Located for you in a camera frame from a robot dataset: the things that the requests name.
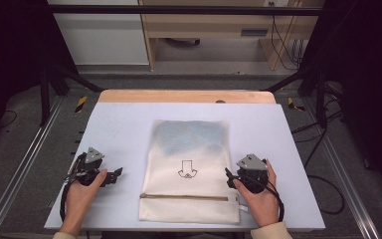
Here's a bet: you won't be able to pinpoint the white mesh laundry bag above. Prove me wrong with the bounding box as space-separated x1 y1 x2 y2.
138 119 242 225

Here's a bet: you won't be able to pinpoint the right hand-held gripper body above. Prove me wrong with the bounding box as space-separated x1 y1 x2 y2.
235 153 270 195

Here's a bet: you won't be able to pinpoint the aluminium floor rail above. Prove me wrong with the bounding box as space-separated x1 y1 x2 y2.
301 96 382 239
0 95 66 239

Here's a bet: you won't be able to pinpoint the black hanging desk cables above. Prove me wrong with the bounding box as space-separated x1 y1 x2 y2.
269 1 305 72

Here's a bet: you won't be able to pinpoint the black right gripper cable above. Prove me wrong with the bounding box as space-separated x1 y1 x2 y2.
245 174 286 223

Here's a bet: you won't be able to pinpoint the black curtain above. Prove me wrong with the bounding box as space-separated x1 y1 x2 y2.
302 0 382 203
0 0 80 157

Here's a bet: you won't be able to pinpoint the wooden table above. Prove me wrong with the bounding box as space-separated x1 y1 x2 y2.
97 89 278 105

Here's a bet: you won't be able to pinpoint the person's left hand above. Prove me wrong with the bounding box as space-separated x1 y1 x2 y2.
59 167 109 236

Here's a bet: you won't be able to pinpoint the white cabinet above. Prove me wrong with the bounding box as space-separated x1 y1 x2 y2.
47 0 150 67

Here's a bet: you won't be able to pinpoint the black metal stand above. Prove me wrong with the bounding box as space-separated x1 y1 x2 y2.
39 62 104 127
264 62 330 129

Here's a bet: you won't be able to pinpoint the grey socket strip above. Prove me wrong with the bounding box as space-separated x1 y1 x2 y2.
240 28 270 38

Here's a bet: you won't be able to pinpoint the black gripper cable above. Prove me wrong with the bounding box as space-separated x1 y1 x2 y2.
59 155 88 223
245 174 286 223

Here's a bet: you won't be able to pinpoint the thin black floor cable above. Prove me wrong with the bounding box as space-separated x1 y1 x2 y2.
0 109 18 131

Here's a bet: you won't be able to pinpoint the person's right hand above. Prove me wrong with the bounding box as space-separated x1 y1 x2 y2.
233 158 282 229

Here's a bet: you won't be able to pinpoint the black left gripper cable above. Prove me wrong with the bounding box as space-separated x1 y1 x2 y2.
59 155 88 223

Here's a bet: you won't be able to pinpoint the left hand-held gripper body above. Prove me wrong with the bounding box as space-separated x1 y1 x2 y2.
68 146 105 187

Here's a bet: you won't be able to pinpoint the light wooden desk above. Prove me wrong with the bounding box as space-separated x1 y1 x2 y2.
138 0 325 72

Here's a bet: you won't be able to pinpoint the yellow black floor tape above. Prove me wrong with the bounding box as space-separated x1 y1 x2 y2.
74 95 90 115
286 96 306 114

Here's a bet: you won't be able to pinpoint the black horizontal frame bar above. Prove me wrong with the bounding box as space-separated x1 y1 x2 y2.
46 4 324 17

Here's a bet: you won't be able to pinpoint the white table mat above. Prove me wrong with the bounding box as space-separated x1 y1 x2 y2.
43 102 326 232

